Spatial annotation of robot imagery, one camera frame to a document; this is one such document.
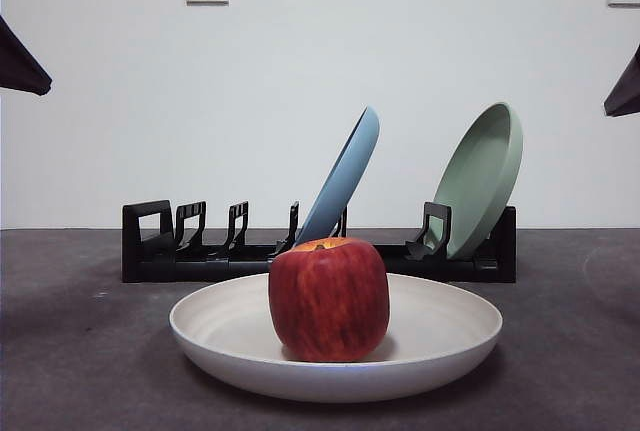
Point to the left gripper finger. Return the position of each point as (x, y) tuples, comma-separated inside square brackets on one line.
[(17, 68)]

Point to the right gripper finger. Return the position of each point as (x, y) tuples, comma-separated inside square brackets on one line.
[(627, 93)]

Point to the cream yellow plate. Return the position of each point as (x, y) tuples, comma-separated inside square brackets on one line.
[(225, 323)]

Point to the red apple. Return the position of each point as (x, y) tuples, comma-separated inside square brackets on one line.
[(330, 301)]

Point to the green plate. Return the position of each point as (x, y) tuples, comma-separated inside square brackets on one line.
[(475, 181)]

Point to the black plate rack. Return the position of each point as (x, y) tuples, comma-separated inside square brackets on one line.
[(150, 271)]

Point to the blue plate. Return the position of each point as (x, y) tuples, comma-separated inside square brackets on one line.
[(350, 171)]

